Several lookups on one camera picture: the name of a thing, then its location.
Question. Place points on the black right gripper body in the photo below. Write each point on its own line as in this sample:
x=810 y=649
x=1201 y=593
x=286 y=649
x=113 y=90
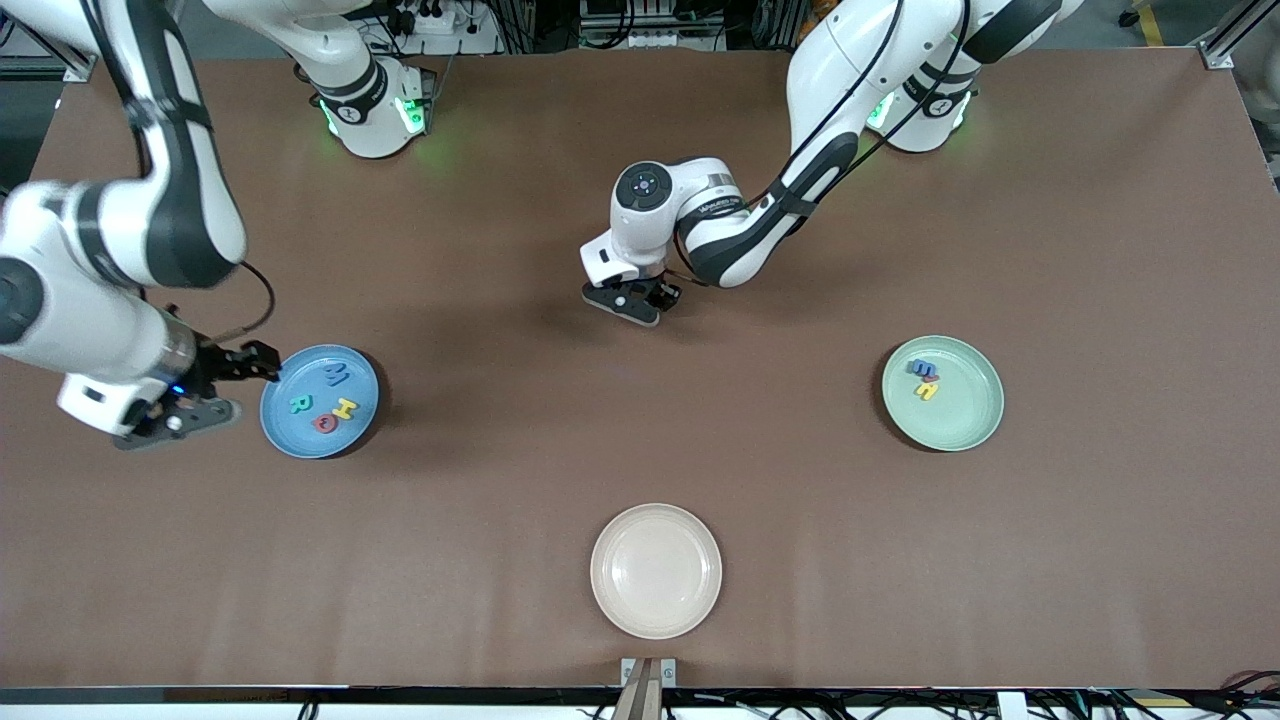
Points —
x=216 y=362

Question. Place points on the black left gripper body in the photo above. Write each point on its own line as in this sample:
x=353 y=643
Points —
x=665 y=293

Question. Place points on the green foam letter R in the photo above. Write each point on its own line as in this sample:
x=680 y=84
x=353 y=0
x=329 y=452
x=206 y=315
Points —
x=300 y=404

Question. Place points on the blue foam uppercase M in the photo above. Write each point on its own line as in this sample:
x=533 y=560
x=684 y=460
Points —
x=336 y=374

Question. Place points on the pink foam letter Q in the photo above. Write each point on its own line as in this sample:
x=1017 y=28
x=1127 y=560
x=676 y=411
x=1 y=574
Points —
x=318 y=425

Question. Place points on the yellow foam letter H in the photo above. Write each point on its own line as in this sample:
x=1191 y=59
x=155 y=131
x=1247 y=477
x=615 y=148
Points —
x=344 y=408

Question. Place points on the blue foam lowercase m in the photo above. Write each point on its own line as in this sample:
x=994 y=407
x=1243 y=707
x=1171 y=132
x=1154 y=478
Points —
x=920 y=368

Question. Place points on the yellow foam letter n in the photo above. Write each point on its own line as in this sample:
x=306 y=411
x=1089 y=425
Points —
x=928 y=390

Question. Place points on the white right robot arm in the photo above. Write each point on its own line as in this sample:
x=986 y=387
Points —
x=90 y=330

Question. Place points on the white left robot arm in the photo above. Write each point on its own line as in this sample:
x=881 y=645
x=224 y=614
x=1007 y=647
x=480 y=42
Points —
x=850 y=60

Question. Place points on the blue plate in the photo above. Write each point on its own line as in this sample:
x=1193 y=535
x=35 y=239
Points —
x=300 y=435

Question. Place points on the beige plate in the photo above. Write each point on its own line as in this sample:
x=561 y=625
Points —
x=655 y=570

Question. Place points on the green plate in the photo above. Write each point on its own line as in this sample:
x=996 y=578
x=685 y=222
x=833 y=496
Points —
x=960 y=420

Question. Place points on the table cover mat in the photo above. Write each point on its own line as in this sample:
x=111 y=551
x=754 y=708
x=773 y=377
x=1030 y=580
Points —
x=640 y=450

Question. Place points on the grey metal rack device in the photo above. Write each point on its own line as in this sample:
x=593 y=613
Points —
x=650 y=20

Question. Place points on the orange bagged items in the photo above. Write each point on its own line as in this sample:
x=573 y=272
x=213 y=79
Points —
x=822 y=6

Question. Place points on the white power strip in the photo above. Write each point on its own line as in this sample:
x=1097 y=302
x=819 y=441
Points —
x=430 y=18

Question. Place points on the white paper tag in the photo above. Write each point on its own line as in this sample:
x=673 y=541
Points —
x=1012 y=706

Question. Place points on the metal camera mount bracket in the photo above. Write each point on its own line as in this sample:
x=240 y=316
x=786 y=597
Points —
x=648 y=690

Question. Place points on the aluminium frame post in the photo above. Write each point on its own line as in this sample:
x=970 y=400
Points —
x=1225 y=50

